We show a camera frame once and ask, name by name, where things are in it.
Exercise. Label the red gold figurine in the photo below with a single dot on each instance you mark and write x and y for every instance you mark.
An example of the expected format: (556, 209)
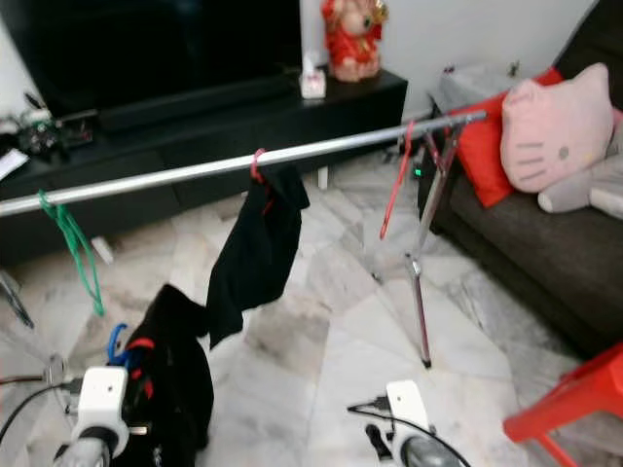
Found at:
(352, 39)

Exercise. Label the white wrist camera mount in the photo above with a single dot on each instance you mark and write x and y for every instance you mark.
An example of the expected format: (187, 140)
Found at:
(407, 409)
(102, 401)

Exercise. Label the dark grey sofa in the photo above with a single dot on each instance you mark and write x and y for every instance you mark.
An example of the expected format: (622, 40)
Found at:
(535, 253)

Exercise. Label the blue plastic hanger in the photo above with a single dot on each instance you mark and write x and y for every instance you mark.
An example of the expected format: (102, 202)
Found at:
(117, 342)

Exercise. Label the black electronic box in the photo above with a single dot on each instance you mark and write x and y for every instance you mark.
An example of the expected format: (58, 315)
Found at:
(58, 136)

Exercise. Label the white lace cloth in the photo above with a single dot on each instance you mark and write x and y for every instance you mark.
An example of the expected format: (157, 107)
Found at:
(467, 88)

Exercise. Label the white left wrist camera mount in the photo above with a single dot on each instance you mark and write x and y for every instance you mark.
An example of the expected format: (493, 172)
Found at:
(102, 401)

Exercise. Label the red plastic hanger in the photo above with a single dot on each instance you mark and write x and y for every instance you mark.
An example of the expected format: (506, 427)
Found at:
(396, 185)

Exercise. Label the white pink tissue box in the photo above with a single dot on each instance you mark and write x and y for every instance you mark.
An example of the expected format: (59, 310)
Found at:
(312, 83)

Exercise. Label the black soundbar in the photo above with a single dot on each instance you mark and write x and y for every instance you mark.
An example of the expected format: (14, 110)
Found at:
(200, 99)

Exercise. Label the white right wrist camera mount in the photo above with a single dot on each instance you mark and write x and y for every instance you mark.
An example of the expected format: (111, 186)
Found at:
(407, 409)

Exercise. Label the grey cat plush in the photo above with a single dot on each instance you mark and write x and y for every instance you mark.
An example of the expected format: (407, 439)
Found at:
(589, 185)

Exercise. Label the pink cat plush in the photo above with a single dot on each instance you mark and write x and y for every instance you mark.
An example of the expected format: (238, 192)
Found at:
(555, 131)

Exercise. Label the red plastic stool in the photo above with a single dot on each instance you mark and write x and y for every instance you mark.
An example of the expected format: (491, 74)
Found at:
(569, 399)

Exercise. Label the green plastic hanger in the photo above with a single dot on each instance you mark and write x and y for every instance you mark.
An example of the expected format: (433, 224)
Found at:
(78, 253)

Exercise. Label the black TV console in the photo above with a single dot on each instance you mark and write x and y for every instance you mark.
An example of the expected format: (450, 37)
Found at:
(234, 141)

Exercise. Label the grey charger green light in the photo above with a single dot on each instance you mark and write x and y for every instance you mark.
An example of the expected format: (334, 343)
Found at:
(419, 173)

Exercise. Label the black T-shirt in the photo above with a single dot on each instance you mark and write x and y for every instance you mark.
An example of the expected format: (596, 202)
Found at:
(258, 253)

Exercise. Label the red cushion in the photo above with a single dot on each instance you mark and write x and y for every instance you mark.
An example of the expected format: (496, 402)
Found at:
(487, 141)

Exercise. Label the silver clothes rail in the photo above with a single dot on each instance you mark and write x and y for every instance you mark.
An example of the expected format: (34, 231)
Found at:
(234, 165)

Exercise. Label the white paper sheets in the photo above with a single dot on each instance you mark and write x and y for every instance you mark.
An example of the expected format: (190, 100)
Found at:
(10, 163)

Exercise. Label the salmon pink plastic hanger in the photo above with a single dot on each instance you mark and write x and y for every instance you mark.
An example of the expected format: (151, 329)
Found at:
(258, 167)

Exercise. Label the navy shirt red stripe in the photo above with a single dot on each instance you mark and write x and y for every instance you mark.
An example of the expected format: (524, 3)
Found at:
(180, 379)

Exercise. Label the black television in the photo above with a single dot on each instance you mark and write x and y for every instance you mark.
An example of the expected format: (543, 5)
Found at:
(156, 44)

